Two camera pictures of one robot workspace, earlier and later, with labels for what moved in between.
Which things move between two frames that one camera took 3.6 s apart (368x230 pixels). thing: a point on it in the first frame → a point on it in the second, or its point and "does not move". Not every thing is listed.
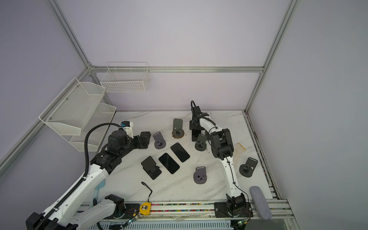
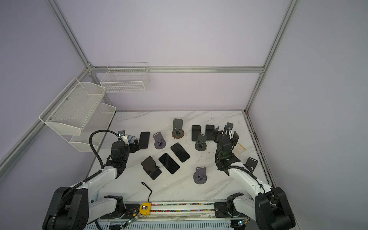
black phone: x=146 y=135 does not move
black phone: x=169 y=164 does not move
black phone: x=195 y=134 does not move
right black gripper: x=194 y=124 → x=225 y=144
